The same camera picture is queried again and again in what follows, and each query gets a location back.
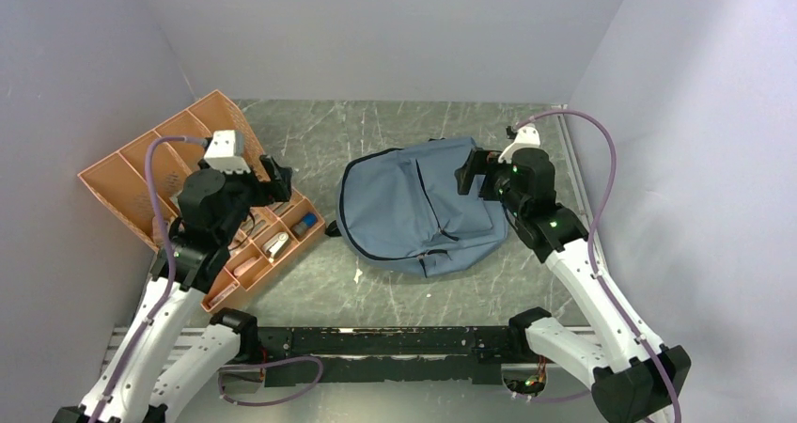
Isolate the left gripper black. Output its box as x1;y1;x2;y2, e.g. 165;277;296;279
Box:
213;152;290;243

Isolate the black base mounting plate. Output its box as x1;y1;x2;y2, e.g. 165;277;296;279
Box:
229;325;539;387

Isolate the pink eraser in organizer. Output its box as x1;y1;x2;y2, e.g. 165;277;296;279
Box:
232;257;261;278

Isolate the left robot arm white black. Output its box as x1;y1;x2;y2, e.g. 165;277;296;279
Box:
54;155;293;422

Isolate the white stapler in organizer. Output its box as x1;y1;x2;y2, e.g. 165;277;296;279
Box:
262;231;290;263

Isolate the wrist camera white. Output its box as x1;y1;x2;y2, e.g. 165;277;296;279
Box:
203;130;251;175
498;123;541;164

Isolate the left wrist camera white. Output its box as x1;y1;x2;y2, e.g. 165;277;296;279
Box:
203;130;251;175

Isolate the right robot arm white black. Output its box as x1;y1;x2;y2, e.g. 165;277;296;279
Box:
455;148;691;422

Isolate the blue capped bottle in organizer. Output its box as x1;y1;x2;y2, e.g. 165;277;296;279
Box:
291;212;318;239

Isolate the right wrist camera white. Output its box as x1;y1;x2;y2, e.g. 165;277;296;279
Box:
498;123;541;164

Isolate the blue backpack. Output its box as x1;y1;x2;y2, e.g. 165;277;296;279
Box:
325;137;509;278

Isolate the orange plastic desk organizer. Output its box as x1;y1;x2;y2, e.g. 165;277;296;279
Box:
78;90;325;313

